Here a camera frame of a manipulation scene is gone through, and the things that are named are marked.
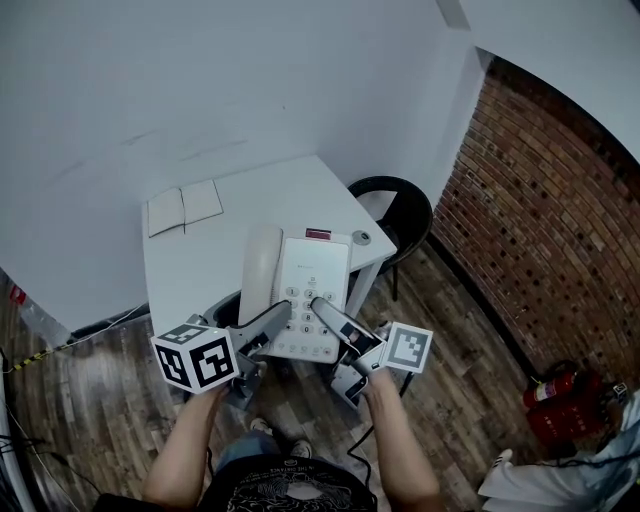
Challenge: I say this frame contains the red fire extinguisher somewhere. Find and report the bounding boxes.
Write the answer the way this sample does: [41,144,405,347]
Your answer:
[522,369,580,410]
[527,372,622,449]

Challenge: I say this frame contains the person's black printed t-shirt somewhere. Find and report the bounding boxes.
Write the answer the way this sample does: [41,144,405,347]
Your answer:
[94,453,380,512]

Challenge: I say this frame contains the white telephone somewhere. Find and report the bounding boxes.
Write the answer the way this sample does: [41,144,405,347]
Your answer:
[238,223,354,364]

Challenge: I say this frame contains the black cable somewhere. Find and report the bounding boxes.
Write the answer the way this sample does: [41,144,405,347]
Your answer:
[346,423,382,497]

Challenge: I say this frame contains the black chair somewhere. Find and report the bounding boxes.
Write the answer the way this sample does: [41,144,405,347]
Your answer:
[346,174,434,302]

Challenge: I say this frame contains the person's right forearm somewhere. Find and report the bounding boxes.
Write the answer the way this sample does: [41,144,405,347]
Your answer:
[363,370,442,512]

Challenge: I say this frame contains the yellow black striped tape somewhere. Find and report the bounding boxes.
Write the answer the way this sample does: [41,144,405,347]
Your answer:
[3,346,52,374]

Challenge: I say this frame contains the person's left forearm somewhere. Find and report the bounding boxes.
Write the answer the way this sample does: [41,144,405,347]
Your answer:
[142,384,232,512]

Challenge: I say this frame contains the open white notebook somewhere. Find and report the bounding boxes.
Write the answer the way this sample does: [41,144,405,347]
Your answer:
[146,179,225,238]

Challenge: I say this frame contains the person's blue jeans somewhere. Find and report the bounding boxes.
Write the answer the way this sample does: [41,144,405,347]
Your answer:
[214,431,282,472]

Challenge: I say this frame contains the white table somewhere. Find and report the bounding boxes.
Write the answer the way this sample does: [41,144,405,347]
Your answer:
[141,154,400,335]

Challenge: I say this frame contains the clear plastic sheet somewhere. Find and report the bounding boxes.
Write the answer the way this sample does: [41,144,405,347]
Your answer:
[18,293,72,348]

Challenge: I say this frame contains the white cable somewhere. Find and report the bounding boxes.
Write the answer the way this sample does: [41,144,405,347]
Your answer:
[63,302,148,347]

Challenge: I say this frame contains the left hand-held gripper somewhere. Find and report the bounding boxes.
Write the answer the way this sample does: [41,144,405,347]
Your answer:
[150,302,294,412]

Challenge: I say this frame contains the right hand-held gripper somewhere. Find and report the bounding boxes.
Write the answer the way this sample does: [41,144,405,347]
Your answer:
[310,296,434,411]

